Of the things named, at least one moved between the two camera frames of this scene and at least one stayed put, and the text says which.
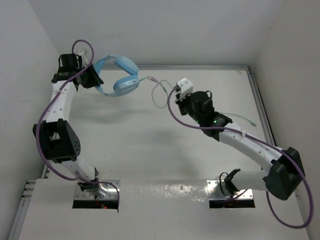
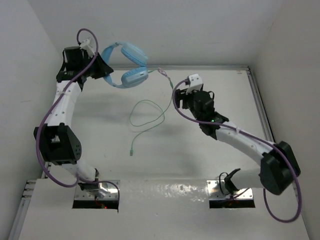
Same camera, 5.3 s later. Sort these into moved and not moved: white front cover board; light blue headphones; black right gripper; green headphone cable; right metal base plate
Moved: light blue headphones; green headphone cable
Not moved: white front cover board; right metal base plate; black right gripper
